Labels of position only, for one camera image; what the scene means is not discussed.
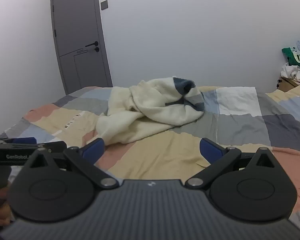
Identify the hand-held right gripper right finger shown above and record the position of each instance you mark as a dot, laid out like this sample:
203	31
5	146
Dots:
210	149

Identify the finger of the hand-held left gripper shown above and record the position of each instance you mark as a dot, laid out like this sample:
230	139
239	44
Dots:
55	146
22	140

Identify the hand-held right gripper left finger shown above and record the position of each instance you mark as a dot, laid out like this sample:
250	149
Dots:
94	148

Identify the cream and blue fuzzy sweater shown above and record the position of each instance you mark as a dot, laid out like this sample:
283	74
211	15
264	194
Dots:
150	105

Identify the person's left hand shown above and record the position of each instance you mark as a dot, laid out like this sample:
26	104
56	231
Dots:
1	213

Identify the patchwork bedsheet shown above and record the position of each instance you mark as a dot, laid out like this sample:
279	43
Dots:
240	120

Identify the small black object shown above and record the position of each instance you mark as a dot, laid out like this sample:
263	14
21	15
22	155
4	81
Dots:
279	83

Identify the black door lock knob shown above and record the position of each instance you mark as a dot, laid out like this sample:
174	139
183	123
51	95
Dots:
97	49

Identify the brown cardboard box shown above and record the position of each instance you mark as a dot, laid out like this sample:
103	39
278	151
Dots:
288	83

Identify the white crumpled garment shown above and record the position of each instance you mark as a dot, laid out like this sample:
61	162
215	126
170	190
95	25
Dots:
293	73

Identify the grey door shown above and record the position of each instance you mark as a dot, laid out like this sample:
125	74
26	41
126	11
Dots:
77	30

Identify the green printed garment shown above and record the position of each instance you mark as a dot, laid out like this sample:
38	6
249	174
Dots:
296	60

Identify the grey wall switch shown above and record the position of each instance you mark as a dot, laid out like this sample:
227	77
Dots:
104	5

